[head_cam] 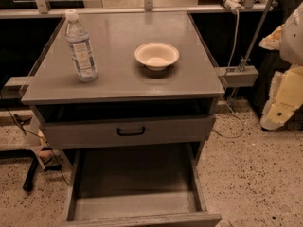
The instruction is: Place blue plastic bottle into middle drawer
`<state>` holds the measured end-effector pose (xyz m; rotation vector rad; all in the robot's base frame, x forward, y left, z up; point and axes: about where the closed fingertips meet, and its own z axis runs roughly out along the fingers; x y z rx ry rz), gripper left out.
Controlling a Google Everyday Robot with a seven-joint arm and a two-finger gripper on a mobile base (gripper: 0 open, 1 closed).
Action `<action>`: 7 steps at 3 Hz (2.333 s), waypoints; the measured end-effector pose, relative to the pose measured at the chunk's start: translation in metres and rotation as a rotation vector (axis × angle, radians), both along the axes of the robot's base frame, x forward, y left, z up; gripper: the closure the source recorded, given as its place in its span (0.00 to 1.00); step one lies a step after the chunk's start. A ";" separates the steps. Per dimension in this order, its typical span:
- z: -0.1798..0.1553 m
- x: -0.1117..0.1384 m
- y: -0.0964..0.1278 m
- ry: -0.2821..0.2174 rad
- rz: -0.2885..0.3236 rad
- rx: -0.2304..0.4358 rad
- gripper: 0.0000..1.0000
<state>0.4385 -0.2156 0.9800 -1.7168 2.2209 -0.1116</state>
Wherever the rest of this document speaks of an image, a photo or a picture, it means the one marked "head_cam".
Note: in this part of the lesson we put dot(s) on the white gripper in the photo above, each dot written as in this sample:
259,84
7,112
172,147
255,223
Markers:
293,40

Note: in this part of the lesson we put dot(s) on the clear plastic water bottle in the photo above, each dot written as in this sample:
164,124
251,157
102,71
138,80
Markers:
79,43

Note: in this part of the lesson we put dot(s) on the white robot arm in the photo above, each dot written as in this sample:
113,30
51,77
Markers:
298,18

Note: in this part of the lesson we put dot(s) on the grey drawer cabinet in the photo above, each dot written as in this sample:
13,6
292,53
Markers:
125,88

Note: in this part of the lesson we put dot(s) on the open grey lower drawer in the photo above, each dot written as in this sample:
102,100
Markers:
142,186

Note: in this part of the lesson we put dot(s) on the closed grey upper drawer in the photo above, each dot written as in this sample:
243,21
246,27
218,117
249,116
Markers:
102,133

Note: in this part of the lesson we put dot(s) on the metal tripod pole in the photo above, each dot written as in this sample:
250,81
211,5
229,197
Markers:
240,68

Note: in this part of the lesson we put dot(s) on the white paper bowl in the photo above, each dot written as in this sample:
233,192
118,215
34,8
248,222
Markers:
156,56

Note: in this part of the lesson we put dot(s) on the black stand foot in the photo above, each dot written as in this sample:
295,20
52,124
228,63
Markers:
28,183

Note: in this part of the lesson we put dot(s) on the grey side bracket right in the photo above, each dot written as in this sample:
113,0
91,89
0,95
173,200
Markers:
235,79

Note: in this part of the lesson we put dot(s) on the grey side bracket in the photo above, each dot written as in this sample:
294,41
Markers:
15,87
235,79

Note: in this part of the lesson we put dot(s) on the black drawer handle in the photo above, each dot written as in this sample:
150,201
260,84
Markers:
129,132

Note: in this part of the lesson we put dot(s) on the grey side bracket left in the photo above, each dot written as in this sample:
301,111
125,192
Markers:
15,87

